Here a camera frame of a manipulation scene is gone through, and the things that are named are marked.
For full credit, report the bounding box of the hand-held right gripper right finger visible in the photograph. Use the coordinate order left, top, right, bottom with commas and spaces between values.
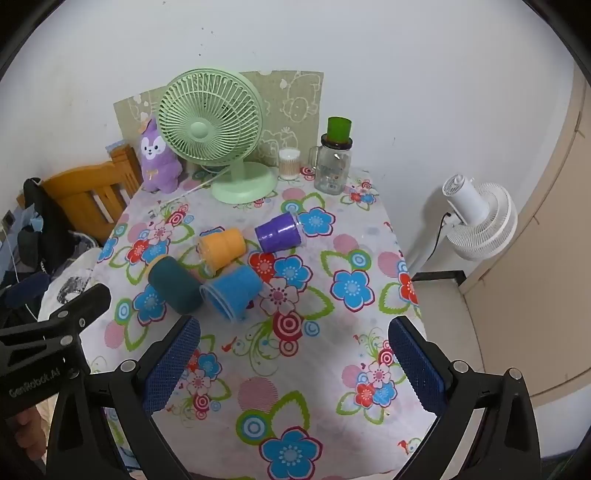
388, 316, 542, 480

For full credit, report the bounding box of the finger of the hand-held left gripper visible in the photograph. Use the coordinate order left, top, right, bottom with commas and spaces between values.
0, 283, 112, 354

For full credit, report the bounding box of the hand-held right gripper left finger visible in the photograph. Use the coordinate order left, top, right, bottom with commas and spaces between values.
46, 315, 202, 480

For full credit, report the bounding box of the dark teal cup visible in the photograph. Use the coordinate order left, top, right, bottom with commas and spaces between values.
148, 257, 205, 315

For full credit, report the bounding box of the blue cup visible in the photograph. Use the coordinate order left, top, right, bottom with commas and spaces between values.
199, 265, 264, 321

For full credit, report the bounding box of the orange cup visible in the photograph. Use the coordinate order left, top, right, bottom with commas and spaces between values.
197, 227, 247, 271

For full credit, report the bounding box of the purple cup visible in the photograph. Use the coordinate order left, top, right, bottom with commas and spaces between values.
255, 212, 305, 254

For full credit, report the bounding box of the person's left hand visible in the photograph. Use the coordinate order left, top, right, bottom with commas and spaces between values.
4, 406, 49, 464

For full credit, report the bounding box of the pile of clothes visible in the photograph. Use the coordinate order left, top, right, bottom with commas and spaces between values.
0, 178, 109, 333

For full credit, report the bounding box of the wooden chair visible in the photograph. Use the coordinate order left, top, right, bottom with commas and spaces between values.
17, 143, 144, 247

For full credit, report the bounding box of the floral tablecloth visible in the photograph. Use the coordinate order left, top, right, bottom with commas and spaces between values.
85, 166, 423, 480

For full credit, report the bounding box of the white floor fan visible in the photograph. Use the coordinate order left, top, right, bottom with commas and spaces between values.
441, 174, 518, 261

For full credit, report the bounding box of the beige wooden door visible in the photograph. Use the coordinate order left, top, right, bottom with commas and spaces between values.
462, 60, 591, 398

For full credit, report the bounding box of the purple plush toy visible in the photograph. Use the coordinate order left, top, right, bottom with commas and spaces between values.
139, 117, 182, 193

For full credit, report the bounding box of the glass jar with green lid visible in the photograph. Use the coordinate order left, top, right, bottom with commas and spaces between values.
308, 117, 354, 195

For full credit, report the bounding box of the green desk fan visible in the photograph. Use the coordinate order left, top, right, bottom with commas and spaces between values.
157, 68, 279, 204

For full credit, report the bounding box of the cotton swab container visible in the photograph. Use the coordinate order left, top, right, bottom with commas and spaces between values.
278, 148, 302, 181

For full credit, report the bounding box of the green printed cardboard sheet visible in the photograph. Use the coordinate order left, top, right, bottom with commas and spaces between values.
113, 70, 325, 177

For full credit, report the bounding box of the black power cable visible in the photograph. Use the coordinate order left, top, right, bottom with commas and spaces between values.
427, 211, 455, 273

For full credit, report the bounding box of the white fan cable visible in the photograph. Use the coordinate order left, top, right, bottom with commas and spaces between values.
157, 166, 232, 204

